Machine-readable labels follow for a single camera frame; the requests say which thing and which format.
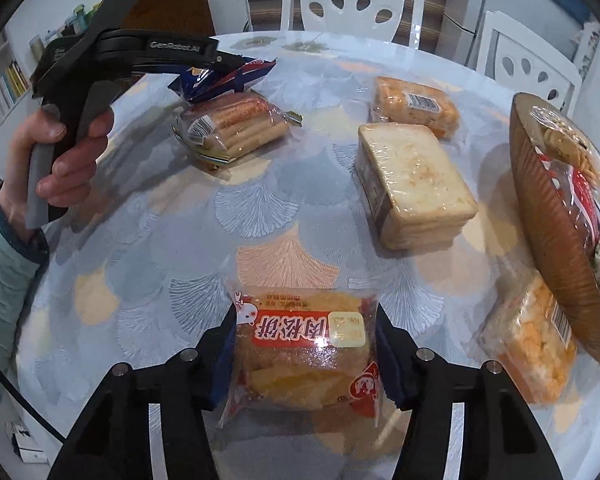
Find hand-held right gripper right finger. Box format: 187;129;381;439
375;310;563;480

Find white bookshelf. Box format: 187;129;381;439
0;27;36;181

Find brown wooden cabinet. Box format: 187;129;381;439
122;0;216;41

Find person's left hand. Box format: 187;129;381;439
0;107;116;241

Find white plastic chair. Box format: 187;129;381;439
281;0;427;51
475;10;583;116

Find yellow snack packet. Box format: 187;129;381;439
530;105;600;186

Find white appliance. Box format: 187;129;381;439
440;0;498;68

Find clear cake packet red label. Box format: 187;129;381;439
216;287;383;428

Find small colourful containers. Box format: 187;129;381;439
27;2;103;58

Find red striped snack packet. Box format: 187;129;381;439
537;152;600;251

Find woven straw basket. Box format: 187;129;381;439
509;91;600;373

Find blue snack packet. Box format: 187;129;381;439
167;55;278;106

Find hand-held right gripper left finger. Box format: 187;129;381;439
47;305;238;480

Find black cable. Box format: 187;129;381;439
0;332;66;445

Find wrapped toast slices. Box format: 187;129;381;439
356;122;480;252

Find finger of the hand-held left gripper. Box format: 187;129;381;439
212;49;248;73

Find wrapped hot dog rolls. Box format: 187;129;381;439
172;91;303;173

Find narrow white cabinet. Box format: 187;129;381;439
205;0;253;36

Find person's left forearm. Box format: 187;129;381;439
0;185;49;411

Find small white floor box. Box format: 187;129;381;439
5;420;48;463

